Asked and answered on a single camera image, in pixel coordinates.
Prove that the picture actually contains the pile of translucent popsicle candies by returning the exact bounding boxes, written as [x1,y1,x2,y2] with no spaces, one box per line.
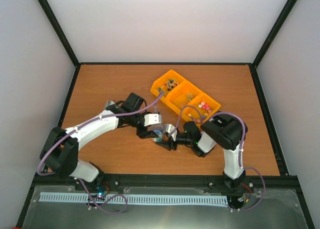
[185,93,194,103]

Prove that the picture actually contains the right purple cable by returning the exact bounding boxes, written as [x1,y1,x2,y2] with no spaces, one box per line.
[168,105,266,213]

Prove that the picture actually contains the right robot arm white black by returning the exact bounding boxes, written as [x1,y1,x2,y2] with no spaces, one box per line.
[155,111,248,192]

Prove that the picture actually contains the yellow three-compartment bin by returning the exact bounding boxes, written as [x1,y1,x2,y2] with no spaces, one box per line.
[150,69,221,127]

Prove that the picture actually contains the silver metal scoop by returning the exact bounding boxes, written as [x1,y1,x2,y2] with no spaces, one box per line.
[104,100,115,110]

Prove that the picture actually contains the lollipops in cup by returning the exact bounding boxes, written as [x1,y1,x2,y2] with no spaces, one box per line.
[153,129,164,142]

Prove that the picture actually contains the clear plastic cup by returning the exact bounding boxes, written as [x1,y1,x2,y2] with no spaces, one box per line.
[150,124,165,143]

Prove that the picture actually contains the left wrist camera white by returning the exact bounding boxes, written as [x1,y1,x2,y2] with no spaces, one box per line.
[143,113,162,127]

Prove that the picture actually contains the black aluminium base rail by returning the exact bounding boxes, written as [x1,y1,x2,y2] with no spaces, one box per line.
[32,171,298,192]

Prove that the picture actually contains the pile of lollipops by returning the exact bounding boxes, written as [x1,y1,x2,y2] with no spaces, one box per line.
[157,78,179,94]

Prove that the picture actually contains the light blue cable duct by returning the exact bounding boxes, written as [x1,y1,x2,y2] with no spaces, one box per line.
[38,192,228,207]

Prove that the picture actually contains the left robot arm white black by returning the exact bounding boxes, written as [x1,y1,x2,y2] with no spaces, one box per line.
[37,92,162,191]

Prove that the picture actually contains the pile of star candies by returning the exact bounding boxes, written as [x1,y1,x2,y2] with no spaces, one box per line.
[187,101,212,124]

